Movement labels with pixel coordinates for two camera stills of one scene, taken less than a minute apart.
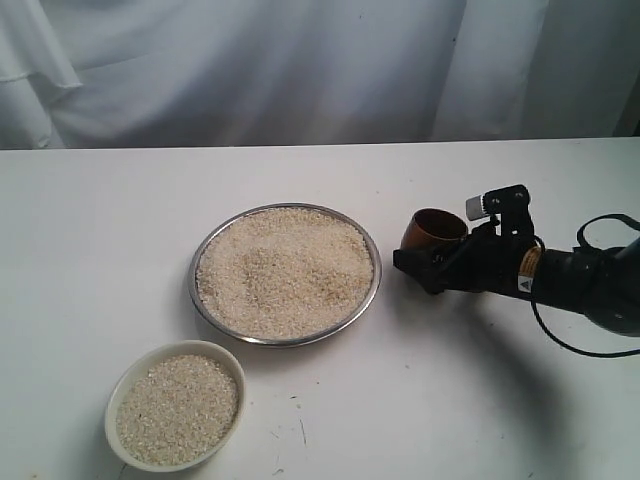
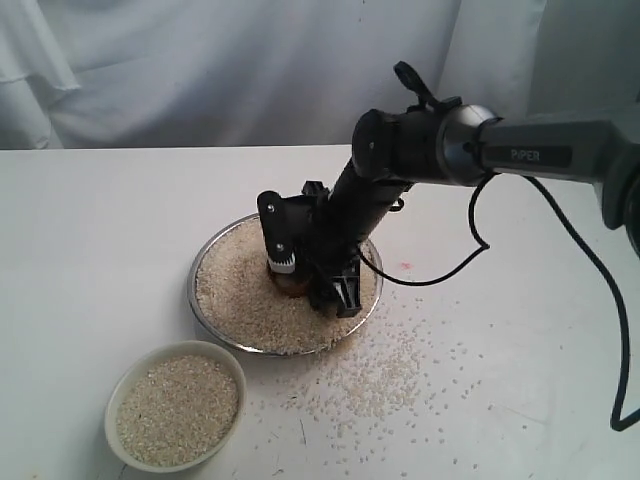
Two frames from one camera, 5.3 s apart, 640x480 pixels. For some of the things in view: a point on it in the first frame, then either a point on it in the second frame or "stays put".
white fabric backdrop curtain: [80, 74] stays put
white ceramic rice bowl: [173, 405] stays put
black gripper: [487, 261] → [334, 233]
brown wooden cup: [431, 228] → [293, 284]
